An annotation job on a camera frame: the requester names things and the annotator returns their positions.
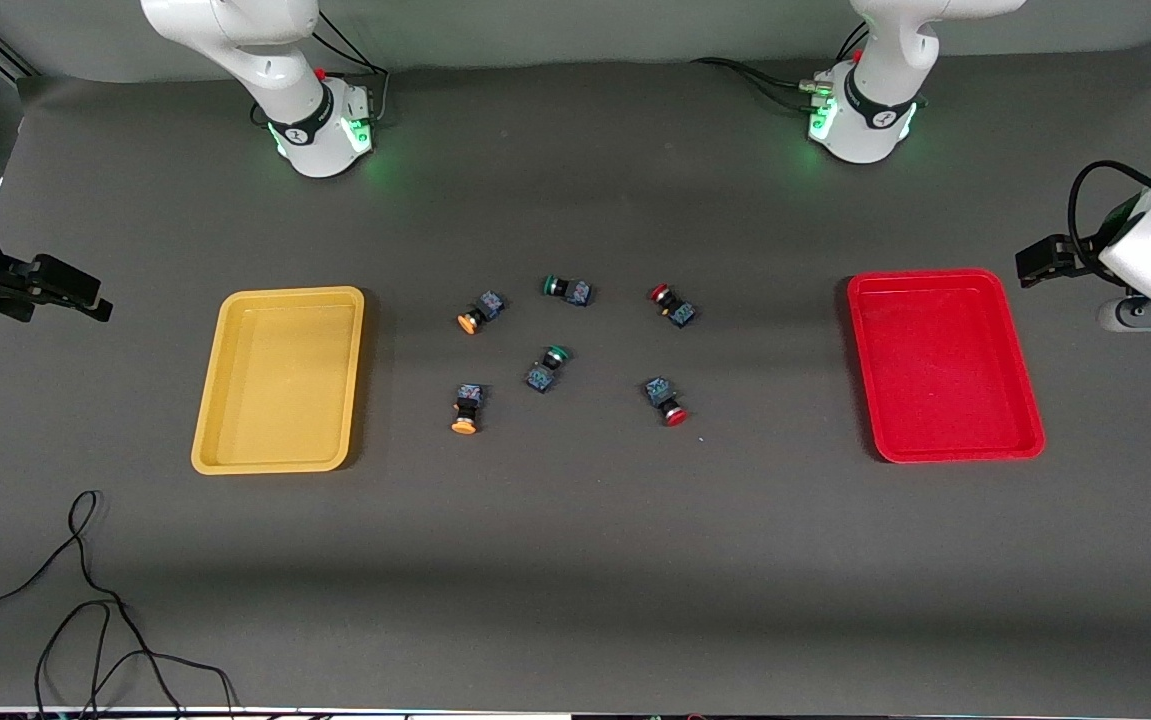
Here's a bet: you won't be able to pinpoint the red mushroom push button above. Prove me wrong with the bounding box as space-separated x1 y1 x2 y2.
649 283 697 328
642 375 690 428

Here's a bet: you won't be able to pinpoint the orange mushroom push button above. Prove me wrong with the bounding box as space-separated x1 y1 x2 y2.
456 290 507 336
450 382 488 437

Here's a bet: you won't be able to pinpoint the red plastic tray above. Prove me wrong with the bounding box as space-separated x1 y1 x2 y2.
846 268 1047 465

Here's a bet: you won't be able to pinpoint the yellow plastic tray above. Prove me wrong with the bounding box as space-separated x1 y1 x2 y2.
191 286 366 475

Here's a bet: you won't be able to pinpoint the green mushroom push button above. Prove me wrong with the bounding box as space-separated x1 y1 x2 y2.
524 344 573 394
541 274 594 308

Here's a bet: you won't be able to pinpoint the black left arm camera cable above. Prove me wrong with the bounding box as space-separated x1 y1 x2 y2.
1067 160 1151 282

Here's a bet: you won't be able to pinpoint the aluminium frame rail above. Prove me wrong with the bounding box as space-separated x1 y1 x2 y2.
0 25 41 81

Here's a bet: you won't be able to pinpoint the thin black loose cable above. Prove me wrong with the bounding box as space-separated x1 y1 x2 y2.
0 489 237 720

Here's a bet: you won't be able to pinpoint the black left arm base cables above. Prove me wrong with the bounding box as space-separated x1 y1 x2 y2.
690 25 872 111

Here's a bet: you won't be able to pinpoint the black arm base cables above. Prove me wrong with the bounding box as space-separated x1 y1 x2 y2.
690 25 872 111
253 10 392 131

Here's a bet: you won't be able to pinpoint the black right arm base cables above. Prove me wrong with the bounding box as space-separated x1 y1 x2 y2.
253 10 392 131

